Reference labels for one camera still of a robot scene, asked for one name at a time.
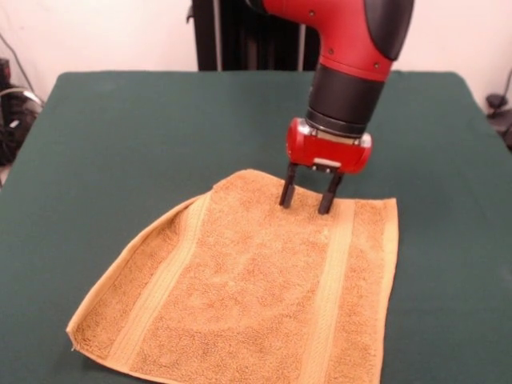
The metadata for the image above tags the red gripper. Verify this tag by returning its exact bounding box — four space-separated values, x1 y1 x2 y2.
278 117 374 216

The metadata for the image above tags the yellow-orange terry towel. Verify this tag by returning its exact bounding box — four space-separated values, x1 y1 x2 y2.
65 168 400 384

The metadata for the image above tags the black equipment with cables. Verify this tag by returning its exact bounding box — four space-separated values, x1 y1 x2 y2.
0 58 44 166

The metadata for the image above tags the dark green tablecloth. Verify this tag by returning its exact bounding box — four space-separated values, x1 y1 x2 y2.
0 70 512 384

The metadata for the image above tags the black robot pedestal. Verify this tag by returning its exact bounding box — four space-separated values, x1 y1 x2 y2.
186 0 331 72

